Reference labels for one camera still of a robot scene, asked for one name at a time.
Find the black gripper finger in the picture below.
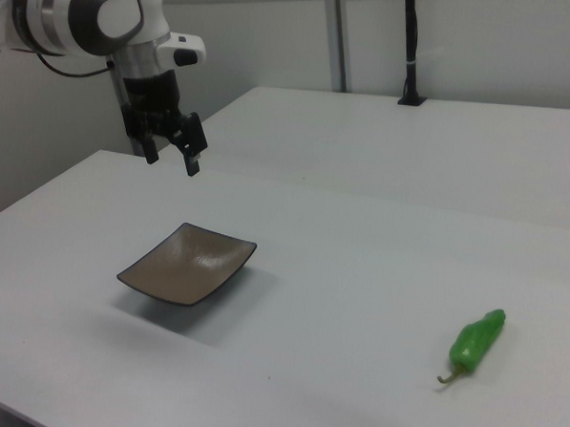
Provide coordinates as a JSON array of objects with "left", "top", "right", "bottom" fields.
[
  {"left": 140, "top": 137, "right": 161, "bottom": 167},
  {"left": 166, "top": 111, "right": 211, "bottom": 179}
]

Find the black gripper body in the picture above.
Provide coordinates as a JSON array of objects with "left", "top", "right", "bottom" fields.
[{"left": 117, "top": 67, "right": 186, "bottom": 145}]

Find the green chili pepper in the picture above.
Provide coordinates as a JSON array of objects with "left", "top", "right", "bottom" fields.
[{"left": 435, "top": 305, "right": 508, "bottom": 389}]

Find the square brown ceramic plate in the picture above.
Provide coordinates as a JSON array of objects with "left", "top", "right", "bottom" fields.
[{"left": 114, "top": 218, "right": 260, "bottom": 311}]

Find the black pole with base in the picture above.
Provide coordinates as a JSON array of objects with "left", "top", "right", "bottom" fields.
[{"left": 397, "top": 0, "right": 433, "bottom": 108}]

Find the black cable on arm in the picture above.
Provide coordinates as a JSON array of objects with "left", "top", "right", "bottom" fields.
[{"left": 32, "top": 51, "right": 116, "bottom": 80}]

